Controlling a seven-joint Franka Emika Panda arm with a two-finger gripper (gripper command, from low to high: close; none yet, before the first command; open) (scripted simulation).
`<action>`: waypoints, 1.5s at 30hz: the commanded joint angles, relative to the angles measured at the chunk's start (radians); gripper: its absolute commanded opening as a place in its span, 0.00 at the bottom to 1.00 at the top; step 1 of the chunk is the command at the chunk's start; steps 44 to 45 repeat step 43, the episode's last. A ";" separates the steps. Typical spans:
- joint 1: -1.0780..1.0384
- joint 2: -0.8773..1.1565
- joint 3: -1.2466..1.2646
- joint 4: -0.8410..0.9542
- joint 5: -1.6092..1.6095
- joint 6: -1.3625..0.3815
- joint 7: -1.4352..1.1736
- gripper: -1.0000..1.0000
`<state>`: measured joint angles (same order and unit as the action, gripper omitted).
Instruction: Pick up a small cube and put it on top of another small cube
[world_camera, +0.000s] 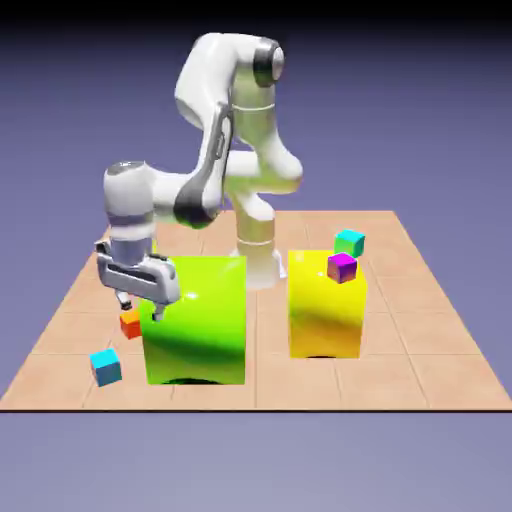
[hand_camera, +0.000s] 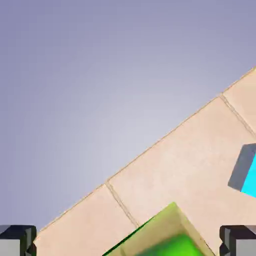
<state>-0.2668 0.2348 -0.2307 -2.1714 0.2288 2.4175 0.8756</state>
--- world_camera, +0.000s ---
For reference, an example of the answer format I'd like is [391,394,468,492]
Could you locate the small teal cube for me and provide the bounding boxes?
[334,228,366,259]

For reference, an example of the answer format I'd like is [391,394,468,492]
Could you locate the small blue cube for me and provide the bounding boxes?
[88,347,124,388]

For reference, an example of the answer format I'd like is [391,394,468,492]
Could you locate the large green box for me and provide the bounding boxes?
[138,254,248,386]

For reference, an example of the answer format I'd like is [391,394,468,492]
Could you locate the large yellow box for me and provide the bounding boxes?
[287,249,368,360]

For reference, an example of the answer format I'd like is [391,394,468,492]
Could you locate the small purple cube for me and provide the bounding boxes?
[326,252,358,285]

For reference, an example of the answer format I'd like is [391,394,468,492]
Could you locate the small orange cube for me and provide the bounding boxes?
[119,308,142,340]

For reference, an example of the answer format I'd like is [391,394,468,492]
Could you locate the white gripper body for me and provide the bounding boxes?
[95,250,182,308]

